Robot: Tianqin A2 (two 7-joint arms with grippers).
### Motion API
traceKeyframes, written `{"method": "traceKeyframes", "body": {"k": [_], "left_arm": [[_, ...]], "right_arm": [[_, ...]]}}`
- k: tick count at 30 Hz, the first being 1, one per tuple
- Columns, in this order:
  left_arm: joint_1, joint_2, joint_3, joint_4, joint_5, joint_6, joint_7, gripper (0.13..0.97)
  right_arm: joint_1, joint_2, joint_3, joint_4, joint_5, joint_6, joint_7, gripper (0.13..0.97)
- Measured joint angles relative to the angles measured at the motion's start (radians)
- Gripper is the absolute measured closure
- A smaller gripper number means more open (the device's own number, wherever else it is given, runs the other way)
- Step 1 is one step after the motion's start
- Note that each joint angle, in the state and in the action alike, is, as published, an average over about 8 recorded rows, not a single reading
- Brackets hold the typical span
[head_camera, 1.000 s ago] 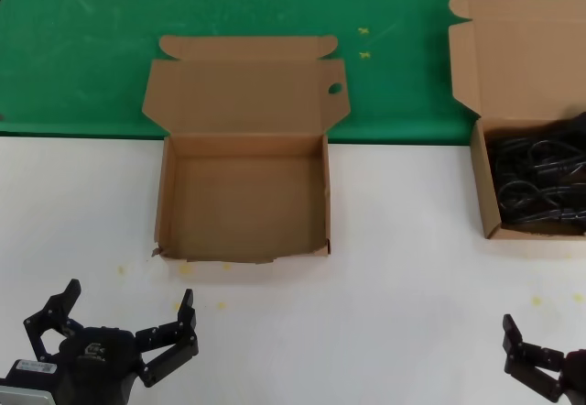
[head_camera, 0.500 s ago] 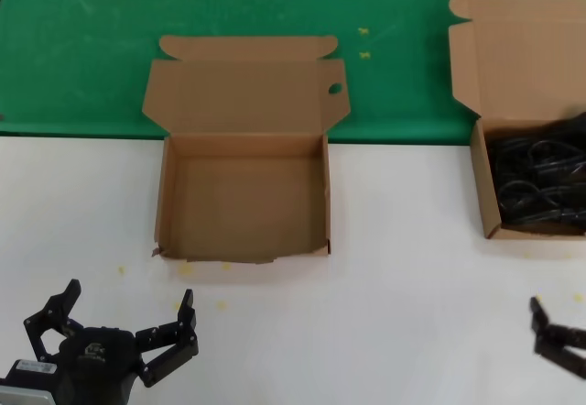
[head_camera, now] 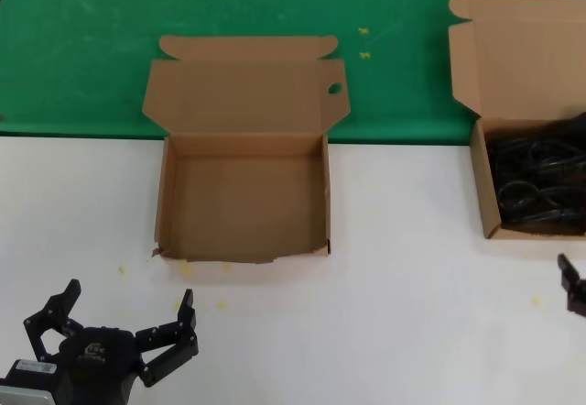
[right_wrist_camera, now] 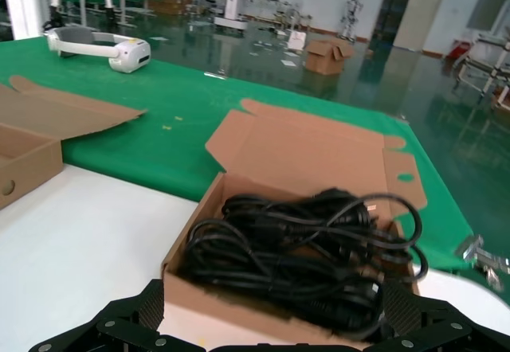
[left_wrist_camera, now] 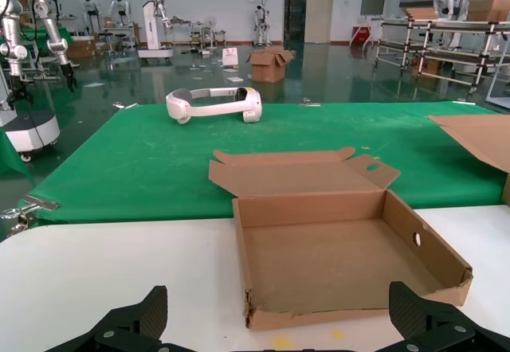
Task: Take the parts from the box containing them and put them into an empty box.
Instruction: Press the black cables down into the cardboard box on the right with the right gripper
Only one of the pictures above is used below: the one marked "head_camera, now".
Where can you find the cardboard box with clean edges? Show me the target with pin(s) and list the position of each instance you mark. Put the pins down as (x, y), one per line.
(513, 66)

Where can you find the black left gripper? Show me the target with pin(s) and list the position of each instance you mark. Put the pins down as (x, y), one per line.
(94, 359)

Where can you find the cardboard box with torn edge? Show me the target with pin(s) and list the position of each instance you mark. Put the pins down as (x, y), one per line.
(247, 194)

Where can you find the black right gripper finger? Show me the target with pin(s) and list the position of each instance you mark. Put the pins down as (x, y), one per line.
(577, 295)

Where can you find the green table mat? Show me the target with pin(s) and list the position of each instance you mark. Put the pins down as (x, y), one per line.
(91, 57)

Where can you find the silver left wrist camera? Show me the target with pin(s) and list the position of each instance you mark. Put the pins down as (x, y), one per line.
(27, 393)

